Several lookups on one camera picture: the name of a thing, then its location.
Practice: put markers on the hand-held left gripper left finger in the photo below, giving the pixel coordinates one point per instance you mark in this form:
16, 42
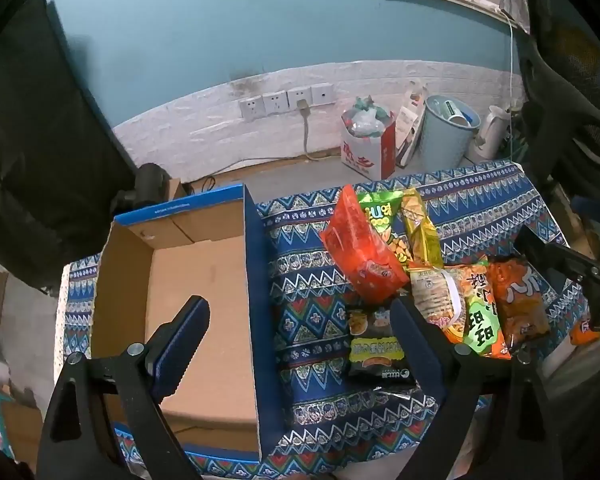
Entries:
180, 350

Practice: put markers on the small brown cardboard box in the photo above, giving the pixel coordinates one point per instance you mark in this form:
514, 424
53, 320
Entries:
176, 189

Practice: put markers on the black mesh office chair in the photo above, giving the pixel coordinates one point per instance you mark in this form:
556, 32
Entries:
570, 85

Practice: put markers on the black snack packet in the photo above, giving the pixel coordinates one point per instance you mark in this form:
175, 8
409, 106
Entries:
375, 350

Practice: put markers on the orange and green snack packet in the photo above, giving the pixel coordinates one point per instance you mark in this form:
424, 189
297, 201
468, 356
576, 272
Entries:
480, 315

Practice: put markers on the clear cracker packet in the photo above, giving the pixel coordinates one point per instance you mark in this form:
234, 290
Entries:
432, 295

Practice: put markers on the dark cloth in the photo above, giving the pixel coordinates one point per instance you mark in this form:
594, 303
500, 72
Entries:
40, 135

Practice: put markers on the blue-rimmed cardboard box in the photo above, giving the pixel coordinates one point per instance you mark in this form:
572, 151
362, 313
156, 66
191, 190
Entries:
200, 280

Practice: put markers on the black round object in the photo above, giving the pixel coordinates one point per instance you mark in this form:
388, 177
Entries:
150, 180

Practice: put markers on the red and white paper bag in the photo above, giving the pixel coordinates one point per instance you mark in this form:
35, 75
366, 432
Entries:
365, 157

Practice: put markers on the red snack packet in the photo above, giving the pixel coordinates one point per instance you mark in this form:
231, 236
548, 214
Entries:
360, 245

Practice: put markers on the light blue trash bin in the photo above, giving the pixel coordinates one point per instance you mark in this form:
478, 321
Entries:
442, 140

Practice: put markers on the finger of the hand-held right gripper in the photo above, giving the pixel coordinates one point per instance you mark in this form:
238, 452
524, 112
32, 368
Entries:
555, 255

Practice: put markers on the white kettle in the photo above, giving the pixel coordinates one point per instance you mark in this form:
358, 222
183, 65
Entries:
490, 132

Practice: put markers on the blue patterned tablecloth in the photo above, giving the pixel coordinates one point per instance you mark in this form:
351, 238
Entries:
320, 310

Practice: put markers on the white wall socket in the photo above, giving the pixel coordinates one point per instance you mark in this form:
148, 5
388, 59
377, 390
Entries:
275, 103
323, 93
297, 95
251, 108

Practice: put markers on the yellow-green snack packet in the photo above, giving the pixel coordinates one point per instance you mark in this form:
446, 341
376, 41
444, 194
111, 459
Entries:
420, 235

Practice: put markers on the dark orange snack packet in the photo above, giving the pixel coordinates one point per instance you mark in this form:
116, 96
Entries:
517, 305

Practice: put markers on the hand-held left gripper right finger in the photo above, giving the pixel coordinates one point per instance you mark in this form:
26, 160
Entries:
420, 355

